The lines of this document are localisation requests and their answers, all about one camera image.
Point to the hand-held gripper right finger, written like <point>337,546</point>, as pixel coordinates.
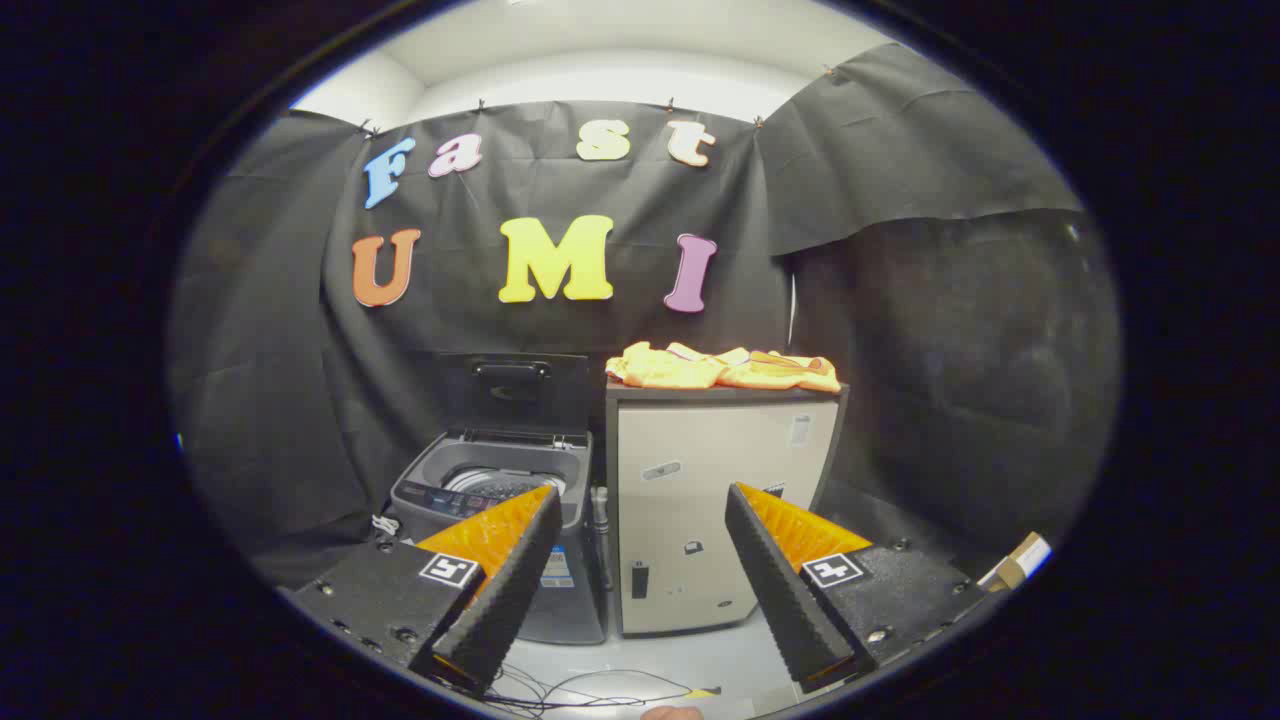
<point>775,585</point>

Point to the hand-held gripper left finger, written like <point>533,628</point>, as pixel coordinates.
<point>515,585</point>

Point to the grey washing machine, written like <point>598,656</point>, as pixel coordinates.
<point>420,480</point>

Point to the orange polo shirt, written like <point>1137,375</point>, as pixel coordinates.
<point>680,370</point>

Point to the beige cabinet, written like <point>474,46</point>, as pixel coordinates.
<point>700,480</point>

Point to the cardboard box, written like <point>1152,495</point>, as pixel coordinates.
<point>1020,560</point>

